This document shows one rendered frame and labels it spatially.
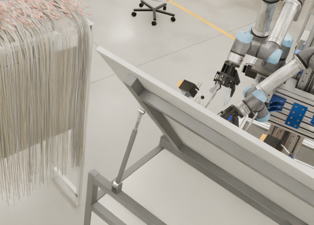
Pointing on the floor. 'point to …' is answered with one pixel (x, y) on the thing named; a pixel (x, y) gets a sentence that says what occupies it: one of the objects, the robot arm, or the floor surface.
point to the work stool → (153, 8)
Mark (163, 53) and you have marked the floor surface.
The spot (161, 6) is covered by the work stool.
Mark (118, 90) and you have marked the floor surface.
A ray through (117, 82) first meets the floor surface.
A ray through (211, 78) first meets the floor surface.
